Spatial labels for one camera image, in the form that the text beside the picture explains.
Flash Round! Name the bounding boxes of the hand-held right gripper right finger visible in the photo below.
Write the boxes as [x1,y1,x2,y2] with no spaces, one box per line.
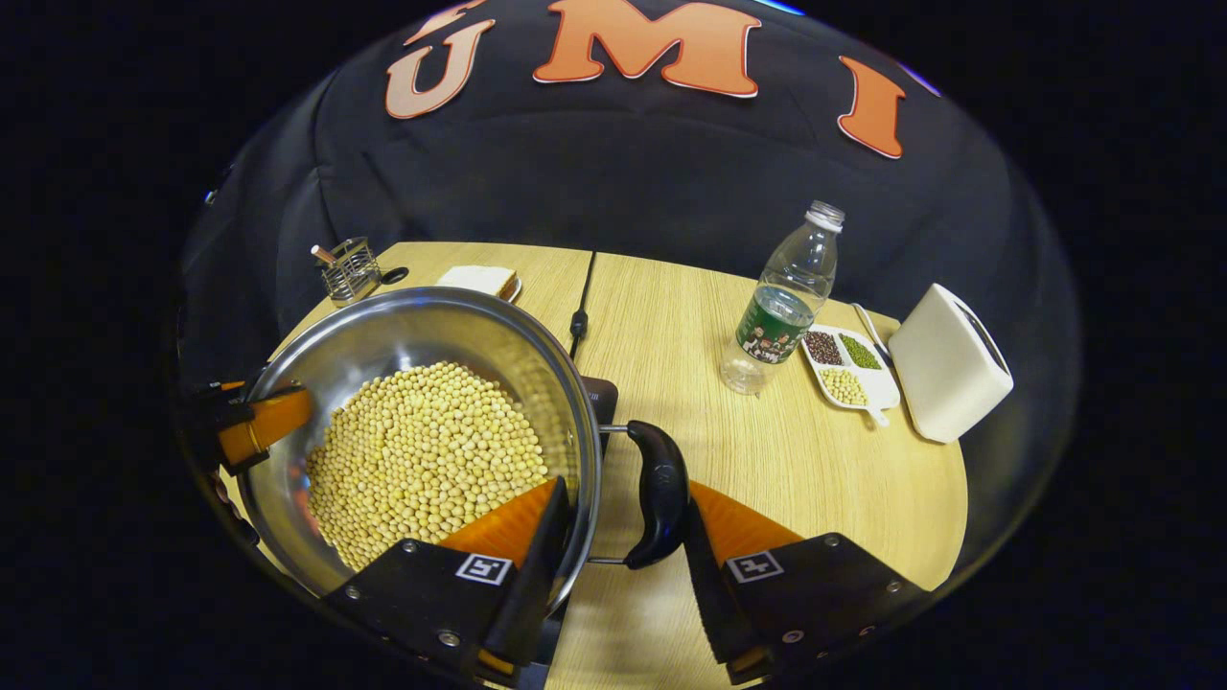
[683,479,931,686]

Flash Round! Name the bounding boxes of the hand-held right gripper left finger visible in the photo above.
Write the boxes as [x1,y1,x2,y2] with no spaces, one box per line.
[321,476,573,686]

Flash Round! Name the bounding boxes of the steel pot with black handles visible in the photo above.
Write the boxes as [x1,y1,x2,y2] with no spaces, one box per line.
[235,286,689,619]

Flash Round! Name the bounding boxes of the black induction cooktop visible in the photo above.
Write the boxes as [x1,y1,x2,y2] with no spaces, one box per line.
[522,376,620,686]

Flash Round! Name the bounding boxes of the pile of soybeans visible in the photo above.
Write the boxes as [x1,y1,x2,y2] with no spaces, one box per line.
[305,361,550,573]

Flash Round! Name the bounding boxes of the sandwich with lettuce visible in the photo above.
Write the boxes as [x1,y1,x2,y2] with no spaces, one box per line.
[436,265,521,300]

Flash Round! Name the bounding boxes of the white divided bean dish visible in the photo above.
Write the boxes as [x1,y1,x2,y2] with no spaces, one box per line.
[801,326,903,428]

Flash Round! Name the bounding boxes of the clear plastic water bottle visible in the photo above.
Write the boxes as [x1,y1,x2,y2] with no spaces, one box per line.
[719,200,846,396]

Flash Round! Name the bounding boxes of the silver utensil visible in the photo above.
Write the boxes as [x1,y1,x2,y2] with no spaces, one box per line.
[851,303,894,366]

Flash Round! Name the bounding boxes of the white toaster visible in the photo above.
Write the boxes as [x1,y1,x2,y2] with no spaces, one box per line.
[888,283,1015,445]

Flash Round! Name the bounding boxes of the black backdrop cloth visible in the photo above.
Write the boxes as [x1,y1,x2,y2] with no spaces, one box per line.
[177,0,1084,576]

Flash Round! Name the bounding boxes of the wire mesh holder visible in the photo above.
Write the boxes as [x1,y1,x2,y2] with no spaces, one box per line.
[311,237,382,306]

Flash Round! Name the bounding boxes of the black power cable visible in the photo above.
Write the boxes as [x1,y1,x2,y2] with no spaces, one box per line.
[568,251,597,361]

